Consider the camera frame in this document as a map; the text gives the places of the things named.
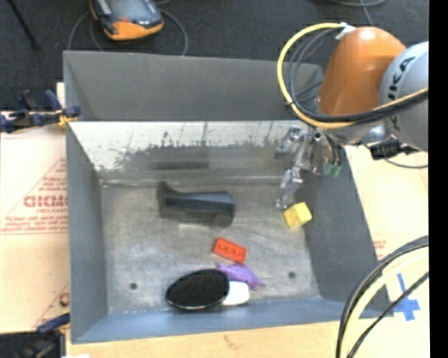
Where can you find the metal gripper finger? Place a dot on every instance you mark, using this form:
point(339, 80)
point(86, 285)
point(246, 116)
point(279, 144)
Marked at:
point(289, 186)
point(292, 138)

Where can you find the red flat block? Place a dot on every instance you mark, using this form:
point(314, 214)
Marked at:
point(229, 250)

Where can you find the purple toy animal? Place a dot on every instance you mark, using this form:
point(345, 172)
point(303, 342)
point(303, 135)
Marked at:
point(240, 272)

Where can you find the black oval disc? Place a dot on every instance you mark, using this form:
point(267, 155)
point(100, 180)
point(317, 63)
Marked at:
point(197, 289)

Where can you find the yellow cube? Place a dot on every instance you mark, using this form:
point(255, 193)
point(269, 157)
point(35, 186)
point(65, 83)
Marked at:
point(298, 215)

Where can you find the black cylinder on white bracket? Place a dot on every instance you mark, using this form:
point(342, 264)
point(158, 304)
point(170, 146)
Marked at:
point(384, 150)

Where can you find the grey metal bin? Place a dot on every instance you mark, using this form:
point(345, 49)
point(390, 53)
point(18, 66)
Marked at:
point(142, 237)

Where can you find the white rounded block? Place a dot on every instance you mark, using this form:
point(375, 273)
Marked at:
point(239, 294)

